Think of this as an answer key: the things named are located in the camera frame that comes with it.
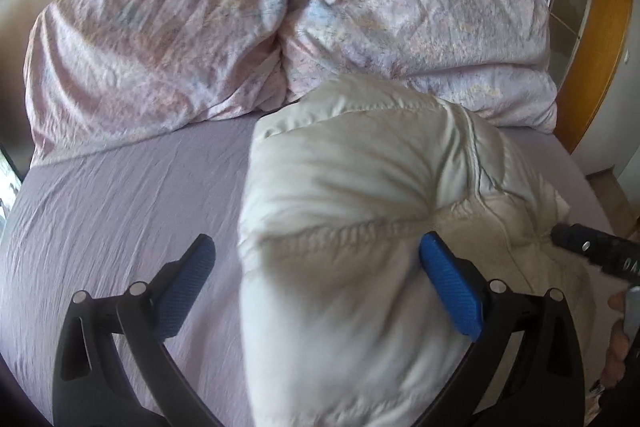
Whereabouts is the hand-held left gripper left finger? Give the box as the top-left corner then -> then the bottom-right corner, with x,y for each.
52,233 -> 217,427

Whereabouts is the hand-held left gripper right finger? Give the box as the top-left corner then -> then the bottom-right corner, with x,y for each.
419,231 -> 586,427

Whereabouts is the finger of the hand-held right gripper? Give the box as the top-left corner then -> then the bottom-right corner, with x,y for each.
549,222 -> 640,280

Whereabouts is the white quilted pillow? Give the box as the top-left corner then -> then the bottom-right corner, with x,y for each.
237,73 -> 608,427

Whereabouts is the person's right hand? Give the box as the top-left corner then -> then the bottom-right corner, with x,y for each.
599,292 -> 633,392

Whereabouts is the lavender bed sheet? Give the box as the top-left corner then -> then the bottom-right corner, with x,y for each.
0,111 -> 617,427

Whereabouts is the window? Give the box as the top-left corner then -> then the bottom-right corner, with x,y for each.
0,146 -> 25,220

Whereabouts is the pink floral duvet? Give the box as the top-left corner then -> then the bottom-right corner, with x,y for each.
24,0 -> 560,168

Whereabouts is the wooden door frame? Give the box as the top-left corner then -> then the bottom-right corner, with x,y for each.
420,0 -> 640,158

